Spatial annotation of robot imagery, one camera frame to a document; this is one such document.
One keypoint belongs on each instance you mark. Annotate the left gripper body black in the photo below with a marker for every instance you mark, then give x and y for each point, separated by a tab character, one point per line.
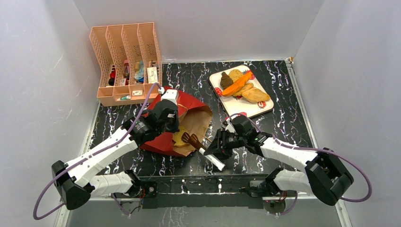
172	127

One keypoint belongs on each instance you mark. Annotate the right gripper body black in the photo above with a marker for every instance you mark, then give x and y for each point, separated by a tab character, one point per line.
221	143

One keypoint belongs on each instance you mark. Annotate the yellow speckled bread slice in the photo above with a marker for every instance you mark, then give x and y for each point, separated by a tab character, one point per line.
177	137

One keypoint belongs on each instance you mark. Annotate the red brown paper bag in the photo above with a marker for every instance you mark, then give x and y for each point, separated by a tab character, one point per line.
194	115

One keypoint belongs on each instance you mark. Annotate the oval yellow fake bread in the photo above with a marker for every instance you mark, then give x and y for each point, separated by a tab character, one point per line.
255	95

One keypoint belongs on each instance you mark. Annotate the long yellow fake bread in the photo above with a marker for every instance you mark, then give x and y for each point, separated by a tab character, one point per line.
246	87

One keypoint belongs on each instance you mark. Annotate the brown twisted fake bread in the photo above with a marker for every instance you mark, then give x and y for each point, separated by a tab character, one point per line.
225	80

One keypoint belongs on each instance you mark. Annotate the round yellow fake bread slice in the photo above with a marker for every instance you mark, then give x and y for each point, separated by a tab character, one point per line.
235	74

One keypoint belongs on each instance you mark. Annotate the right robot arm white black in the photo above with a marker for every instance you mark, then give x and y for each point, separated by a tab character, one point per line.
320	173

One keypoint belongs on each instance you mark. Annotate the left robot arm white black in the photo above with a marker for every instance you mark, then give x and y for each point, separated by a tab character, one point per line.
80	179

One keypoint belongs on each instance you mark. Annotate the strawberry print cutting board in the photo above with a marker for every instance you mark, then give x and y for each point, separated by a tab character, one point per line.
239	104

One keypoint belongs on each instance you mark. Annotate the small white label box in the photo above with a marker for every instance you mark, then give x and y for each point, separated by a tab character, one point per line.
137	93

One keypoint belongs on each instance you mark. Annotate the small green white tube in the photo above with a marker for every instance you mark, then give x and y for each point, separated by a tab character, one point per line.
125	98

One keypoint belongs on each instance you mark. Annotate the white card box in organizer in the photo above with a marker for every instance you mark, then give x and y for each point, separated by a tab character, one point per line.
152	73

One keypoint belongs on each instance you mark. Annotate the blue packet in organizer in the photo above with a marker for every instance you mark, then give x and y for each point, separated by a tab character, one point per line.
139	73

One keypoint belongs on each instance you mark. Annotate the pink brown bottle in organizer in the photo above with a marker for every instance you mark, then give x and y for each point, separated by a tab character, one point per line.
126	71

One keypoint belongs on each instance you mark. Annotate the red dark bottle in organizer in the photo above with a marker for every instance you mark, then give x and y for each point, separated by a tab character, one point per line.
112	77

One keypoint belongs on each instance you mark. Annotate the pink plastic file organizer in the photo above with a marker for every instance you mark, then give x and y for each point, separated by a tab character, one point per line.
130	61

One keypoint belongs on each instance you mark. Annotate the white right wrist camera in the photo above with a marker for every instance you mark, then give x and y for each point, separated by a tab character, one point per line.
227	125

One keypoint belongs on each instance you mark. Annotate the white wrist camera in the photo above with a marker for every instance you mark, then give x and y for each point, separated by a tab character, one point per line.
227	125
170	95

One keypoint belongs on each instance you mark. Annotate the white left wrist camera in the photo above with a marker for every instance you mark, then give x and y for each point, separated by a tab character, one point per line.
170	95

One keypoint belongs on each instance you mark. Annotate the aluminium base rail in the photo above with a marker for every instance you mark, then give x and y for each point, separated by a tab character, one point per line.
198	185

